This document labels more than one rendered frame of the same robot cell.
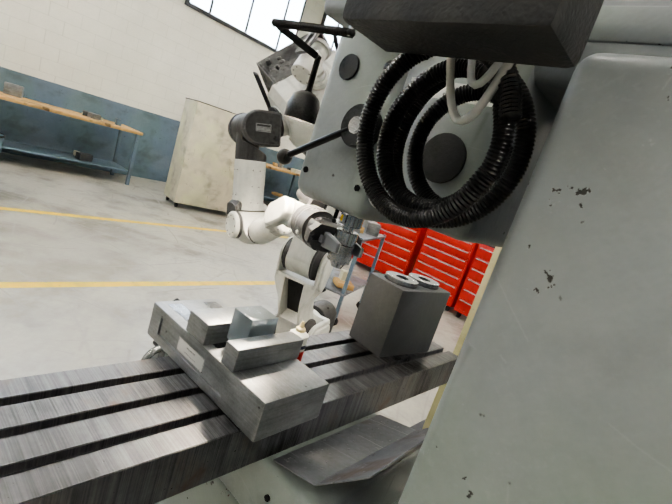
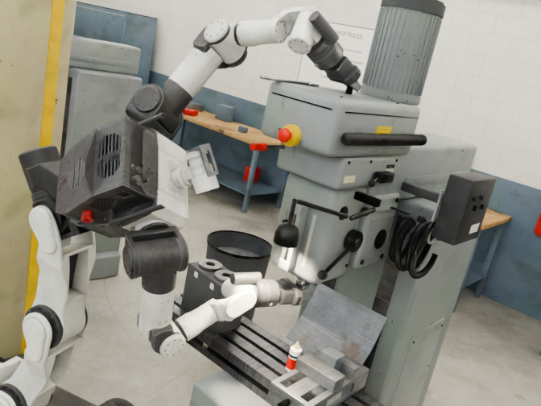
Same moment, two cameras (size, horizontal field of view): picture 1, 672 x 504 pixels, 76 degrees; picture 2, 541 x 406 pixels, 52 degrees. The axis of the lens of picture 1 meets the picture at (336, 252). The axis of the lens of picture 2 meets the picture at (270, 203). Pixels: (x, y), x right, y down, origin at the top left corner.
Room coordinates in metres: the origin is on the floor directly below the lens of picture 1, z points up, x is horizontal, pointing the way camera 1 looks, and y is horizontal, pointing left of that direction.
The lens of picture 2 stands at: (1.03, 1.67, 1.98)
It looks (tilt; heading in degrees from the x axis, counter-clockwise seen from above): 16 degrees down; 269
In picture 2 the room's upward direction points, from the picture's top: 12 degrees clockwise
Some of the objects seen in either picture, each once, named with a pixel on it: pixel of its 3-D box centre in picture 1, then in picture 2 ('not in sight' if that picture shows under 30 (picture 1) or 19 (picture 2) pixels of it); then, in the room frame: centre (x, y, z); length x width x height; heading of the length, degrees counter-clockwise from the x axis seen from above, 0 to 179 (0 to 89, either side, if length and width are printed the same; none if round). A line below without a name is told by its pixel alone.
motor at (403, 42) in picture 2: not in sight; (401, 50); (0.69, -0.20, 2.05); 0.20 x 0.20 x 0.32
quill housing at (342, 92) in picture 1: (382, 131); (317, 225); (0.85, -0.01, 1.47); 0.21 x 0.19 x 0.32; 141
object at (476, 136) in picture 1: (471, 153); (349, 219); (0.73, -0.16, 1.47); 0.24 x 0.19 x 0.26; 141
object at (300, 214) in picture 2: not in sight; (293, 236); (0.92, 0.08, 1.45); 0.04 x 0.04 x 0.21; 51
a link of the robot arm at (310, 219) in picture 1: (323, 233); (277, 292); (0.93, 0.04, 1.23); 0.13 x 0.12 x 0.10; 122
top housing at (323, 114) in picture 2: not in sight; (344, 119); (0.84, -0.02, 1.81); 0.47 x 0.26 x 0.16; 51
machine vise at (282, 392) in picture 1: (235, 347); (321, 379); (0.73, 0.12, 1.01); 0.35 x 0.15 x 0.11; 53
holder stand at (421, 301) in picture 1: (401, 311); (213, 293); (1.14, -0.22, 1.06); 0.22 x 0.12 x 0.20; 135
